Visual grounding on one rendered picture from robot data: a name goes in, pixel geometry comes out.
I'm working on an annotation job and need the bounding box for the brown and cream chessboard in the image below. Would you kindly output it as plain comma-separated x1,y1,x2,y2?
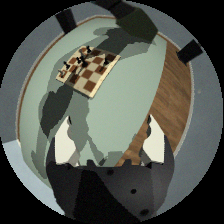
56,46,121,98

